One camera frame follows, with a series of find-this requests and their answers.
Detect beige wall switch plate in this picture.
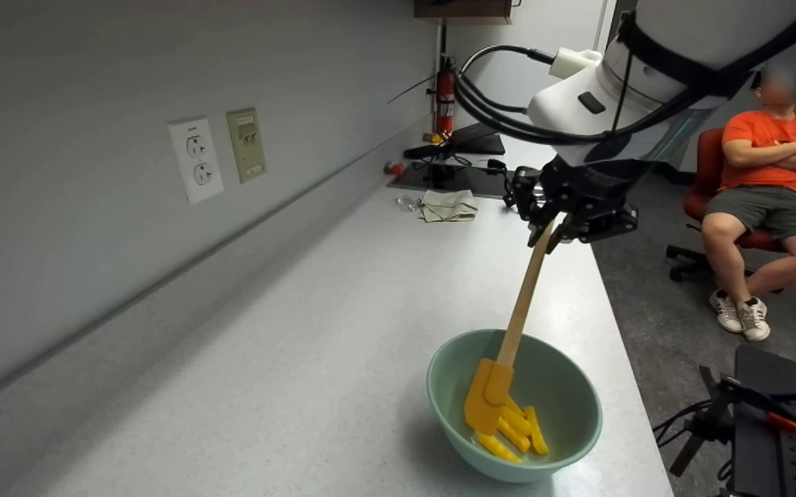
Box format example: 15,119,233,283
225,104,269,184

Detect black flat object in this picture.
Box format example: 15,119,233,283
451,119,508,156

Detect person in orange shirt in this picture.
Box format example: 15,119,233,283
699,69,796,345

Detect black glass cooktop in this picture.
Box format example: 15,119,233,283
396,162,508,199

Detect black perforated cart top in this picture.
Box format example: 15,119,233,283
731,343,796,497

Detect beige crumpled cloth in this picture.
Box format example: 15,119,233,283
396,187,482,227

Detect mint green bowl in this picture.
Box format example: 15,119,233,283
422,325,606,489

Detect white wall power outlet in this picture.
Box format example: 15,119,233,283
168,115,227,203

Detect yellow potato fry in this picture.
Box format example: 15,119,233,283
475,427,522,467
498,401,537,436
522,403,554,457
496,413,537,456

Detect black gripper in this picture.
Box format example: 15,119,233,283
525,153,648,256

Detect red office chair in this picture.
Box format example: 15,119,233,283
663,126,789,283

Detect wooden spatula yellow head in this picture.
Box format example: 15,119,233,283
462,211,569,436

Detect black clamp red handle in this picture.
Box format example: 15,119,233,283
652,365,796,479

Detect red fire extinguisher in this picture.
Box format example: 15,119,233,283
425,51,460,144

